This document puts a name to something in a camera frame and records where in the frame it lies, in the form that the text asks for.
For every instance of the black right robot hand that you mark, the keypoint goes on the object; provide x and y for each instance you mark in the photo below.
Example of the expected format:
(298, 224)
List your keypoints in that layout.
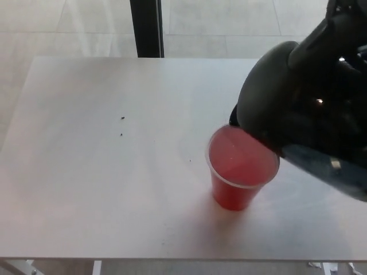
(347, 7)

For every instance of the black electric kettle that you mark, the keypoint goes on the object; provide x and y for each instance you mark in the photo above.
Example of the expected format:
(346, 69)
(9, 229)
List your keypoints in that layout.
(286, 94)

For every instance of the red plastic cup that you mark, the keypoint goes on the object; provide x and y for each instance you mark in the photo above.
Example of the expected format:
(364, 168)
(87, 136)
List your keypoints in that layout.
(233, 197)

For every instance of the white table leg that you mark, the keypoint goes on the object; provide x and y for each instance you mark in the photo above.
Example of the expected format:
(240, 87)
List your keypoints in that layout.
(329, 269)
(97, 267)

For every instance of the black window frame post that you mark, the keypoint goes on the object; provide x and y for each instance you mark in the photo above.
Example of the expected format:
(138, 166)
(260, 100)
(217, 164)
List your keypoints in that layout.
(147, 28)

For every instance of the white table frame brace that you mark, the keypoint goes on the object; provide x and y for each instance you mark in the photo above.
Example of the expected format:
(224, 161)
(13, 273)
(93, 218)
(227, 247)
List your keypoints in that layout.
(25, 267)

